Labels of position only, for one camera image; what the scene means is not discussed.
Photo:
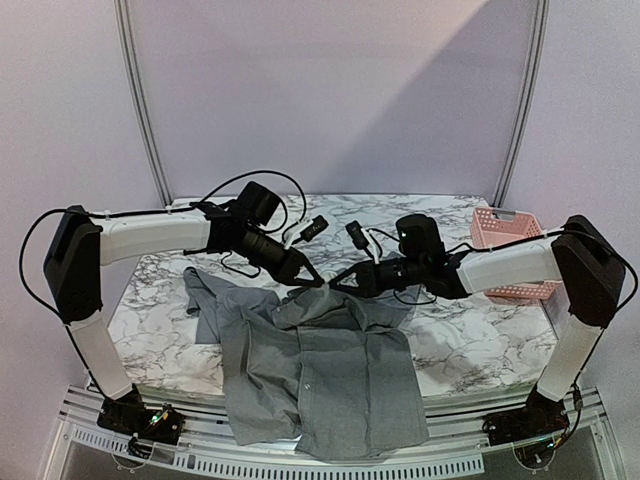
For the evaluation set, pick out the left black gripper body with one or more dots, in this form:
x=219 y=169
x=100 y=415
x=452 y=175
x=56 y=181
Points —
x=278 y=270

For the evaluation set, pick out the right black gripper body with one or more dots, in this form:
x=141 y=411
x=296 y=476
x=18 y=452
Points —
x=368 y=277

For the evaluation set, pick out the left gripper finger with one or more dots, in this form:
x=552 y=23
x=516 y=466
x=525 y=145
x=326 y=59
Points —
x=308 y=283
x=307 y=270

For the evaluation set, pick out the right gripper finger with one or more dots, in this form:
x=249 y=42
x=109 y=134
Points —
x=356 y=291
x=350 y=277

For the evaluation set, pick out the grey button shirt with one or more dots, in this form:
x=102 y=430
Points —
x=328 y=370

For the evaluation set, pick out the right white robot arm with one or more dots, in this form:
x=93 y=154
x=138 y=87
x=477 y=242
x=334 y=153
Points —
x=575 y=257

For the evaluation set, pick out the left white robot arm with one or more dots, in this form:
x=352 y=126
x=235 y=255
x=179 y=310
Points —
x=84 y=242

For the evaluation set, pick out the pink plastic basket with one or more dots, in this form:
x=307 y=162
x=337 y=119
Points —
x=492 y=227

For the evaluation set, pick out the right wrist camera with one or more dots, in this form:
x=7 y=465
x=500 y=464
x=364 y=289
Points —
x=364 y=241

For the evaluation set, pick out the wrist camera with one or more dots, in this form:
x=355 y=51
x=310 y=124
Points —
x=304 y=231
x=364 y=241

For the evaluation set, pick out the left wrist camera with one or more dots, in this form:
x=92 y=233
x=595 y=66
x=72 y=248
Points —
x=304 y=231

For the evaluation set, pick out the aluminium front rail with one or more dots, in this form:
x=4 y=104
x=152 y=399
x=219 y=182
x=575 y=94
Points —
x=457 y=447

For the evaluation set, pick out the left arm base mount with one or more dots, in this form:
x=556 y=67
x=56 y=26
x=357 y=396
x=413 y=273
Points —
x=130 y=416

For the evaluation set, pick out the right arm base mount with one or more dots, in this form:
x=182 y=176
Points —
x=522 y=423

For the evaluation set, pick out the left wall aluminium post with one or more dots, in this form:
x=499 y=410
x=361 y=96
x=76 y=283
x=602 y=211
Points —
x=139 y=100

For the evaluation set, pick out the wall aluminium post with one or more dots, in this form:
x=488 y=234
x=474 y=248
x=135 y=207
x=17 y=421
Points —
x=525 y=100
x=139 y=100

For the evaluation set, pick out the right wall aluminium post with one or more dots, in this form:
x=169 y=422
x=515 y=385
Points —
x=525 y=100

